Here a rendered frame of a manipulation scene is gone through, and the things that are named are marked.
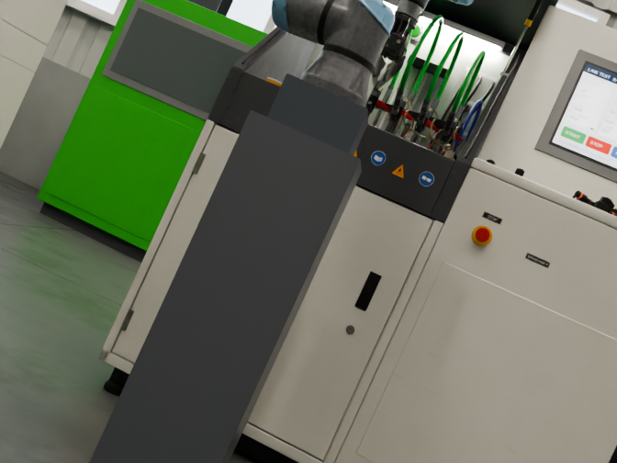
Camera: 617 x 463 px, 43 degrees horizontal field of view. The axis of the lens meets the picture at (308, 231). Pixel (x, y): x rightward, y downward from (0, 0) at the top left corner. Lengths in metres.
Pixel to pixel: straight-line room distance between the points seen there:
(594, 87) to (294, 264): 1.23
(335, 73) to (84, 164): 3.73
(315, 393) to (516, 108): 1.00
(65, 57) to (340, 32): 5.37
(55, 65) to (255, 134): 5.41
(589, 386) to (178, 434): 1.02
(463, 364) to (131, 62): 3.66
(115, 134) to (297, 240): 3.72
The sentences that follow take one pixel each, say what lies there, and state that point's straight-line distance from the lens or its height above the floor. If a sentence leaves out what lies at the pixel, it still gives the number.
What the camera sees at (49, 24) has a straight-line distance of 5.22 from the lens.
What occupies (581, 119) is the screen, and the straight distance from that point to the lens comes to 2.42.
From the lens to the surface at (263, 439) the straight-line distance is 2.15.
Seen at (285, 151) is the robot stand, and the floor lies 0.75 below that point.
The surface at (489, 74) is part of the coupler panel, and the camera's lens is 2.69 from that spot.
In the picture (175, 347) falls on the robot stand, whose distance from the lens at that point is 1.60.
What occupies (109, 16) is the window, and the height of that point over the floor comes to 1.53.
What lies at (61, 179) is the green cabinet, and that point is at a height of 0.26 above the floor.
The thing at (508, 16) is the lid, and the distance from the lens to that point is 2.68.
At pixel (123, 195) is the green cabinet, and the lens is 5.11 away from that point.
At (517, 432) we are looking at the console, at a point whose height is 0.39.
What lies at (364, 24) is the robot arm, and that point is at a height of 1.06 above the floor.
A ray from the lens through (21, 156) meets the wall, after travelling 6.91.
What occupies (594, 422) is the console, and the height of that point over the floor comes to 0.49.
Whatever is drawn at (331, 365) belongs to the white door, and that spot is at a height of 0.34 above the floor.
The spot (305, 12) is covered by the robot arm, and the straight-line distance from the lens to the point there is 1.72.
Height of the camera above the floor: 0.64
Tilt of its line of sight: level
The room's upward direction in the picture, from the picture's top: 25 degrees clockwise
